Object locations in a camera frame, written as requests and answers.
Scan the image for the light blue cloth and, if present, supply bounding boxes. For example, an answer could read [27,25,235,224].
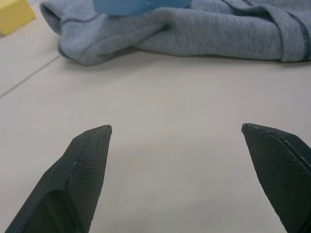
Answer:
[93,0,192,16]

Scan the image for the yellow block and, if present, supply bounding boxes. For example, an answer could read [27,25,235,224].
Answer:
[0,0,36,37]

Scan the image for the grey-blue zip-up fleece jacket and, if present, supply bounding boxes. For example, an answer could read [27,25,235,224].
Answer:
[40,0,311,67]

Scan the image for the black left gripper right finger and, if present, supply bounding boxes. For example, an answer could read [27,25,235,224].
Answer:
[241,123,311,233]

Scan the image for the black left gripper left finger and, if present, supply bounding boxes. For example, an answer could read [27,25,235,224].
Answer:
[4,125,113,233]

